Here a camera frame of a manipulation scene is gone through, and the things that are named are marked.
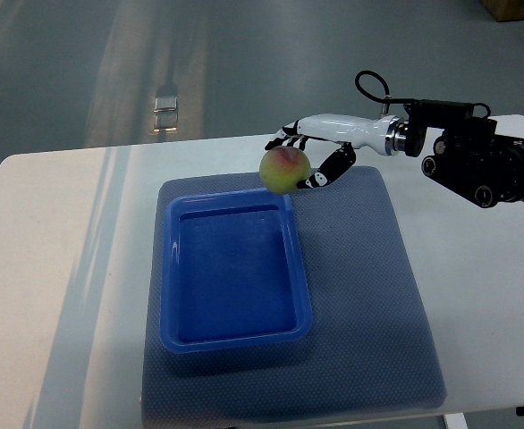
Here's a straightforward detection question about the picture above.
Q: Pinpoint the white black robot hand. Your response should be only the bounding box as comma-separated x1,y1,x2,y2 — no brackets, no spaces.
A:
265,114,407,191

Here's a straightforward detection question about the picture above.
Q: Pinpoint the green red peach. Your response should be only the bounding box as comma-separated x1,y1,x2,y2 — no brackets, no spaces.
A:
259,146,311,195

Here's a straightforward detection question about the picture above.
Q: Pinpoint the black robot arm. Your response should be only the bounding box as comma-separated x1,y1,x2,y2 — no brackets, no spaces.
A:
395,99,524,208

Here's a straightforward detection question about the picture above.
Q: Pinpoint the shiny metal floor plate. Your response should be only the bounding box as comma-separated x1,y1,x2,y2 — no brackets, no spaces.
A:
154,95,179,132

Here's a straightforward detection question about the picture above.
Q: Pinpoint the brown cardboard box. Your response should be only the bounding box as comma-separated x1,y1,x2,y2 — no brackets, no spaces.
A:
481,0,524,22

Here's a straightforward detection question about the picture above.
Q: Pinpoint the blue plastic tray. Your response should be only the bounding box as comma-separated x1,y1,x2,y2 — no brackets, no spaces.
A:
159,189,313,355

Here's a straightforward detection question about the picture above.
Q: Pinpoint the grey textured mat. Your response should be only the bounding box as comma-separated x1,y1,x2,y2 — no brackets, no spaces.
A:
141,166,446,428

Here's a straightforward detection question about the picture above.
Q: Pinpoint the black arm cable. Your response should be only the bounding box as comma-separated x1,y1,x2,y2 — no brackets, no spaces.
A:
355,70,406,108

